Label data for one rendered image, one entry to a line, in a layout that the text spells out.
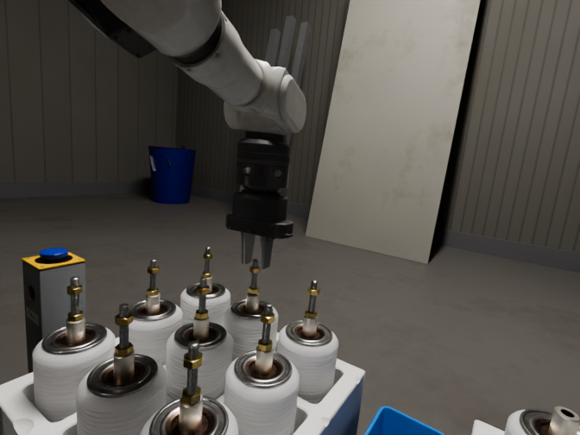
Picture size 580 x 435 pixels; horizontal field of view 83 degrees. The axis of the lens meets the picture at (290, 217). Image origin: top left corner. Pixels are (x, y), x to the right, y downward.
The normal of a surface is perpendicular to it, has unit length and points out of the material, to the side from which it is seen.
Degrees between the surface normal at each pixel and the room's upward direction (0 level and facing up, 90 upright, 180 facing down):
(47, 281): 90
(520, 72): 90
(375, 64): 80
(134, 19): 121
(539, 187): 90
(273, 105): 99
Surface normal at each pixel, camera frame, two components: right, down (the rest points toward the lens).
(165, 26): 0.11, 0.84
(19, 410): 0.09, -0.98
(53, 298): 0.83, 0.17
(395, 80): -0.53, -0.08
